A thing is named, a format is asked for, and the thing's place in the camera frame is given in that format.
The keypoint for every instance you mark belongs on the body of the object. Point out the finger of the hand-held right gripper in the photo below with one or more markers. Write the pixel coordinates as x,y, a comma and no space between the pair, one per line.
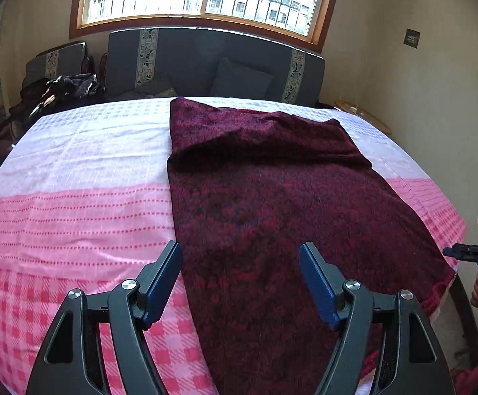
455,252

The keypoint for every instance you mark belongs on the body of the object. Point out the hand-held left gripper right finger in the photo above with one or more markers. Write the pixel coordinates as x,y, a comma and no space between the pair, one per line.
320,286

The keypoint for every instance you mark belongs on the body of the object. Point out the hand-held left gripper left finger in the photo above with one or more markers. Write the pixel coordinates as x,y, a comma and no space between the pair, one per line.
161,286

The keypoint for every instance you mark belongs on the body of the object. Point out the dark red floral cloth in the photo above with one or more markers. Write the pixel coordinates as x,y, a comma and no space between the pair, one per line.
263,197

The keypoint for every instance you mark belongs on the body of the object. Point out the pile of dark clothes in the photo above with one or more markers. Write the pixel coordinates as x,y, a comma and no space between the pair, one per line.
66,88

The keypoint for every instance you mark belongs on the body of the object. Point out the pink checked bed sheet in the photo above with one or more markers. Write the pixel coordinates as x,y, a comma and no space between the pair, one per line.
78,189

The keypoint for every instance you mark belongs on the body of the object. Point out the dark grey cushion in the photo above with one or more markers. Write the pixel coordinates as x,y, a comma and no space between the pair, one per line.
241,78

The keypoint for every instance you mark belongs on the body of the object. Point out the dark grey sofa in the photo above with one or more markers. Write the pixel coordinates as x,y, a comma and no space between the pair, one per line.
189,57

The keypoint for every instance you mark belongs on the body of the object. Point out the grey armchair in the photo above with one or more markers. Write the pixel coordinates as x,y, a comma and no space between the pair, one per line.
54,59

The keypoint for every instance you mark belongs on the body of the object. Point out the dark wall plate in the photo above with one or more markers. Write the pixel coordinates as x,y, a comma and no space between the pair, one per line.
412,38

